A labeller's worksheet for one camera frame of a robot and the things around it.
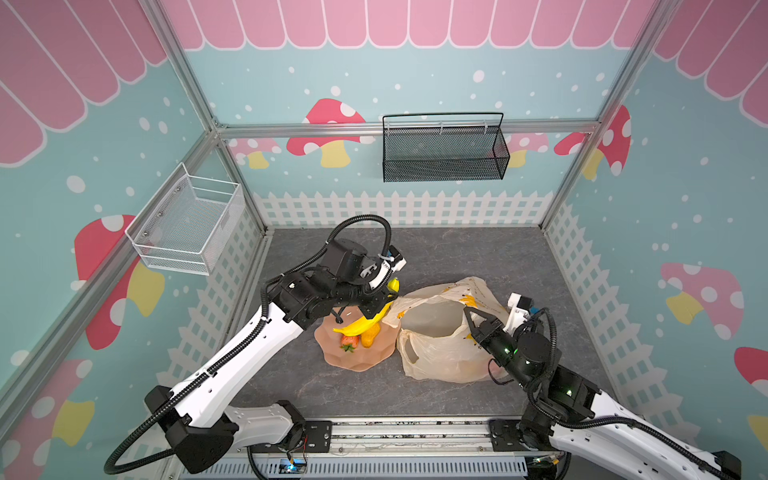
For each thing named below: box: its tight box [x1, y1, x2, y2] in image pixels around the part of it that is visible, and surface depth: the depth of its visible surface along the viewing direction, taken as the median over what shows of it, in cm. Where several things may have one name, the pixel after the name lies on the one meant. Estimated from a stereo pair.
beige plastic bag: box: [384, 276, 510, 383], surface depth 73 cm
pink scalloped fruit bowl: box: [314, 305, 401, 372], surface depth 88 cm
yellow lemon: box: [361, 323, 381, 348], surface depth 89 cm
